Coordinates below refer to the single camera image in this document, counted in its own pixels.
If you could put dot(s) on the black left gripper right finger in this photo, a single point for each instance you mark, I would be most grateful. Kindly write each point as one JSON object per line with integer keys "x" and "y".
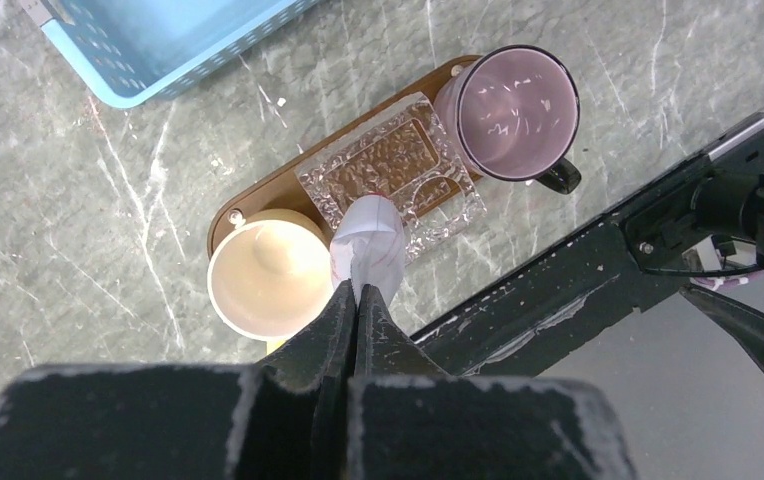
{"x": 433, "y": 426}

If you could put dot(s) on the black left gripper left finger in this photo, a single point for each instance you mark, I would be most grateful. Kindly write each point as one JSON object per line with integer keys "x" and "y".
{"x": 281, "y": 418}

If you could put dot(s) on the yellow mug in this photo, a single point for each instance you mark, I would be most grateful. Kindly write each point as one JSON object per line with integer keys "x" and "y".
{"x": 270, "y": 277}

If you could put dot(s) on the brown oval wooden tray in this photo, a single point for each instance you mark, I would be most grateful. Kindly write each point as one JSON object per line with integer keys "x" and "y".
{"x": 281, "y": 188}

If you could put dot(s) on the purple mug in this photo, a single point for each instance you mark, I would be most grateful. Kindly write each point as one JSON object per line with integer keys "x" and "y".
{"x": 513, "y": 115}

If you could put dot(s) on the light blue plastic basket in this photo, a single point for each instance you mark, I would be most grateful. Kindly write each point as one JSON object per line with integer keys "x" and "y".
{"x": 129, "y": 52}

